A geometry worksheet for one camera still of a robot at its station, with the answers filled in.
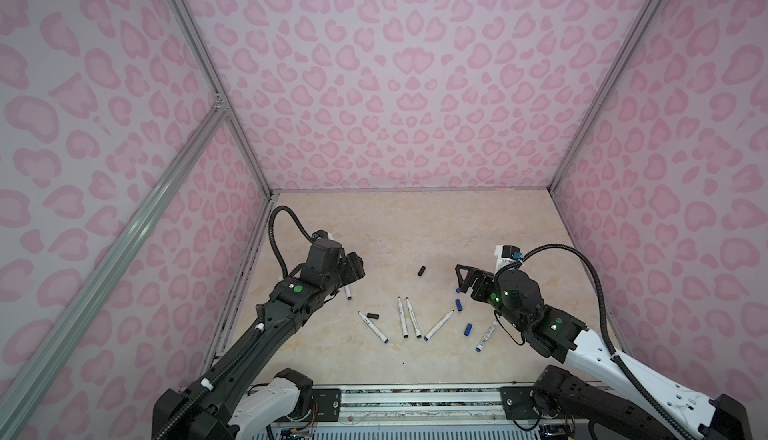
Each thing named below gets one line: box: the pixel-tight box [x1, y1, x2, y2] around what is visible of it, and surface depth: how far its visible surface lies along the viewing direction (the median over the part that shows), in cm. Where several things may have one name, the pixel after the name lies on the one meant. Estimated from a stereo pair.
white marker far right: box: [475, 320, 499, 352], surface depth 84 cm
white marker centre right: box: [405, 296, 422, 339], surface depth 88 cm
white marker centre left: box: [397, 296, 409, 338], surface depth 88 cm
